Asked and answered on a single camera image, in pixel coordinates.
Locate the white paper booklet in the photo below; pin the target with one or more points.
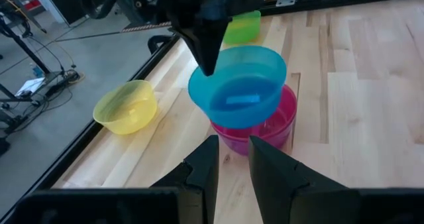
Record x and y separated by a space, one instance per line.
31 85

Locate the black frame clamp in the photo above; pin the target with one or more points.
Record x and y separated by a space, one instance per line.
159 42

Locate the purple translucent plastic bowl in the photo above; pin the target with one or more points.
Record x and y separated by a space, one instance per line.
232 145

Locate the teal translucent plastic bowl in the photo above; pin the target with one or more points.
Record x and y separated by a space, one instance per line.
251 118

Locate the yellow translucent plastic bowl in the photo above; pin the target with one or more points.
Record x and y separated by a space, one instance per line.
126 114

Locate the black cabinet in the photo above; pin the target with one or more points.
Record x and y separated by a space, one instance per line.
63 2

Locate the green translucent plastic bowl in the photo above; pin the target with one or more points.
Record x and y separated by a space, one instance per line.
243 32

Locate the pink translucent plastic bowl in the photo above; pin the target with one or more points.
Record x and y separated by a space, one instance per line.
280 119

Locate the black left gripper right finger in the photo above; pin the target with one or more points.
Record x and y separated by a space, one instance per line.
275 174

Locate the red storage bin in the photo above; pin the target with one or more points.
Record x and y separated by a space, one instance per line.
33 4

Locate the black power strip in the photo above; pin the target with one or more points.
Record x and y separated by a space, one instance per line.
63 81

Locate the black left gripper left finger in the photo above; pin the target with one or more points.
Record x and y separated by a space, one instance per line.
202 171

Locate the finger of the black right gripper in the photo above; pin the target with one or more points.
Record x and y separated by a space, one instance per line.
192 41
215 41

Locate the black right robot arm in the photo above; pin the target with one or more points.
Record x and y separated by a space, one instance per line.
136 8

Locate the black tripod stand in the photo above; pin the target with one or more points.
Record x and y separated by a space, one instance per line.
23 45

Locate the small water bottle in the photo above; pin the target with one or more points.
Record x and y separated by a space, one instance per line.
37 72

